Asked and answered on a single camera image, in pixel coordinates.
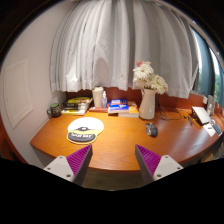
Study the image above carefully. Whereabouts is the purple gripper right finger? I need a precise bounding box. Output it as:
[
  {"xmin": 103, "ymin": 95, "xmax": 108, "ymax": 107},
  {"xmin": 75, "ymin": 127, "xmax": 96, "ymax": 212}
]
[{"xmin": 134, "ymin": 144, "xmax": 184, "ymax": 185}]

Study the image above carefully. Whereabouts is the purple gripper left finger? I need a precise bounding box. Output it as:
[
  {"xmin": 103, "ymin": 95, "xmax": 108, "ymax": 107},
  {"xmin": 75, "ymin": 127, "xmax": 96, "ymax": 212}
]
[{"xmin": 43, "ymin": 144, "xmax": 94, "ymax": 187}]

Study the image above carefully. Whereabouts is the round white black mouse pad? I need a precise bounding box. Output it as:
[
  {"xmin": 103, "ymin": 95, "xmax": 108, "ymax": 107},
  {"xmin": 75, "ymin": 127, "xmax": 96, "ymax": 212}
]
[{"xmin": 67, "ymin": 117, "xmax": 104, "ymax": 144}]

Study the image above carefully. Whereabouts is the grey computer mouse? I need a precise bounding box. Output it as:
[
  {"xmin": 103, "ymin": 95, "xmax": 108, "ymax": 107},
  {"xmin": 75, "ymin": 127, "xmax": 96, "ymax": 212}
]
[{"xmin": 145, "ymin": 123, "xmax": 158, "ymax": 137}]

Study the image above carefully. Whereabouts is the orange white book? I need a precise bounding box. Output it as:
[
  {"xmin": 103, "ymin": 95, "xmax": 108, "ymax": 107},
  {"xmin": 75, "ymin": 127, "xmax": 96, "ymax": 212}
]
[{"xmin": 118, "ymin": 101, "xmax": 139, "ymax": 118}]

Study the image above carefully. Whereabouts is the white ceramic vase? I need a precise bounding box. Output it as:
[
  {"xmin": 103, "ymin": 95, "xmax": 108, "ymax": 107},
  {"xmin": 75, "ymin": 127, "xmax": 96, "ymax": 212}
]
[{"xmin": 139, "ymin": 89, "xmax": 156, "ymax": 120}]

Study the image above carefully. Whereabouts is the stack of dark books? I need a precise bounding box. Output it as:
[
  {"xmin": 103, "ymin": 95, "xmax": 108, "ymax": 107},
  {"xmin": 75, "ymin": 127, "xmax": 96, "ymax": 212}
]
[{"xmin": 61, "ymin": 97, "xmax": 92, "ymax": 115}]

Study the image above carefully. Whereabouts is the dark green mug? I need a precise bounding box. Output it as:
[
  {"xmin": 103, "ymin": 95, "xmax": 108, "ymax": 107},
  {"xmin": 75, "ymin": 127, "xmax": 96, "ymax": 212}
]
[{"xmin": 47, "ymin": 103, "xmax": 61, "ymax": 118}]

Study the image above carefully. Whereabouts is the red flat book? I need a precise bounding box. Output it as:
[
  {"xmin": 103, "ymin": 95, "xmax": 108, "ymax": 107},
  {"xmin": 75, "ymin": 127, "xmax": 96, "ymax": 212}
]
[{"xmin": 89, "ymin": 107, "xmax": 108, "ymax": 113}]

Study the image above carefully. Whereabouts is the blue book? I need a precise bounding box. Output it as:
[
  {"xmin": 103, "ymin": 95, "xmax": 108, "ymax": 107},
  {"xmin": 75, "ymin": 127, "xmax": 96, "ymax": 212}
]
[{"xmin": 108, "ymin": 99, "xmax": 129, "ymax": 114}]

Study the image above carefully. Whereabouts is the clear sanitizer bottle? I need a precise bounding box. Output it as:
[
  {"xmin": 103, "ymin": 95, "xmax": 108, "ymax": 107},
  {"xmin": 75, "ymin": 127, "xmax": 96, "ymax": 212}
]
[{"xmin": 102, "ymin": 91, "xmax": 107, "ymax": 108}]

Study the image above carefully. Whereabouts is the white paper card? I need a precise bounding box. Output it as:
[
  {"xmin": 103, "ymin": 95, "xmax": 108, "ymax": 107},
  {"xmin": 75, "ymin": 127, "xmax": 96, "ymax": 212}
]
[{"xmin": 203, "ymin": 124, "xmax": 216, "ymax": 136}]

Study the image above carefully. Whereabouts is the silver laptop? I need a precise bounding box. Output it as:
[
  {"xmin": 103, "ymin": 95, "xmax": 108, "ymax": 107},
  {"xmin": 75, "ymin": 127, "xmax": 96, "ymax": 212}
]
[{"xmin": 192, "ymin": 106, "xmax": 211, "ymax": 125}]

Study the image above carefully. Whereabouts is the white tumbler cup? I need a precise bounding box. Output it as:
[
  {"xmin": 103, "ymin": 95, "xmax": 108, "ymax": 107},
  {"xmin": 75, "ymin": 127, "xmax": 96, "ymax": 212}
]
[{"xmin": 92, "ymin": 87, "xmax": 103, "ymax": 107}]

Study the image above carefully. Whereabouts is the white flower bouquet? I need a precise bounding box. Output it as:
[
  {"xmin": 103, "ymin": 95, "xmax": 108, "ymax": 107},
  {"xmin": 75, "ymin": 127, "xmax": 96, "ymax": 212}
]
[{"xmin": 133, "ymin": 61, "xmax": 168, "ymax": 95}]

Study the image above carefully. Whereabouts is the white curtain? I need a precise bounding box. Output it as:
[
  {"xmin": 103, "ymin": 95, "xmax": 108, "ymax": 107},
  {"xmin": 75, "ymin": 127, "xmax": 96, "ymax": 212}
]
[{"xmin": 50, "ymin": 0, "xmax": 198, "ymax": 98}]

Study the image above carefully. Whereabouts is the black cable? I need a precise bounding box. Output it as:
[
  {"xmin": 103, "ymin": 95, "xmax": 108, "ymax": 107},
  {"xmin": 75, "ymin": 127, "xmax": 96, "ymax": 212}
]
[{"xmin": 156, "ymin": 99, "xmax": 193, "ymax": 121}]

